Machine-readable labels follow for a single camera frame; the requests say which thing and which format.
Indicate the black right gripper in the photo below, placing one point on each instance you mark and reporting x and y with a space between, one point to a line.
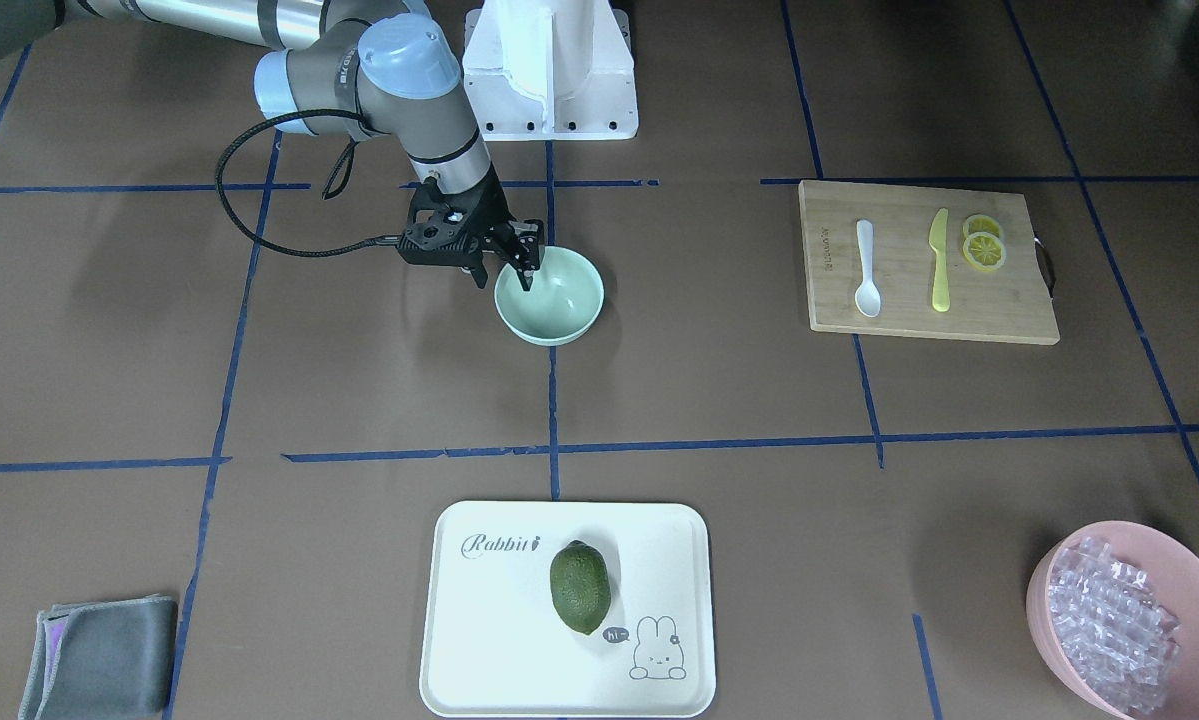
492 214

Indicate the mint green bowl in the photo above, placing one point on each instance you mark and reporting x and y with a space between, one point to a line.
565 298

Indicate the white plastic spoon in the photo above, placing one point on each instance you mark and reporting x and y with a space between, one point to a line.
867 298

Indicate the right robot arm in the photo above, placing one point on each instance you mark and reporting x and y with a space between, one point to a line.
361 69

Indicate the pink bowl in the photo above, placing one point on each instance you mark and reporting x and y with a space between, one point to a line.
1173 569

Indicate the green avocado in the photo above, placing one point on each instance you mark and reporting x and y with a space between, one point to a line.
580 588

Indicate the white rabbit tray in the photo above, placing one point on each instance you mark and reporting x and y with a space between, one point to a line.
494 646

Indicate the yellow plastic knife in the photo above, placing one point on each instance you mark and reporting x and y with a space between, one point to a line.
937 241

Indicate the lemon slice upper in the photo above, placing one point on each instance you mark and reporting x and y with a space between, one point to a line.
982 223

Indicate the lemon slice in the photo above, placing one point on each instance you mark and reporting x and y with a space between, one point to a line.
982 223
984 251

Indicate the lemon slice lower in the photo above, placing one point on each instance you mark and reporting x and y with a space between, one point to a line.
984 251

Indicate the bamboo cutting board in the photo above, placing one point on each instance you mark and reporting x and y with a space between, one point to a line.
1008 306

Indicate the grey folded cloth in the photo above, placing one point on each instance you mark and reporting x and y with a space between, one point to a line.
102 660

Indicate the clear ice cubes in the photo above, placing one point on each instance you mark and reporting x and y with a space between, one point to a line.
1121 641

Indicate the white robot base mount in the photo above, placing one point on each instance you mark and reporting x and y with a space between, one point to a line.
551 71

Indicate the metal cutting board handle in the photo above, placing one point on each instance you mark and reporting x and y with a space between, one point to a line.
1045 265

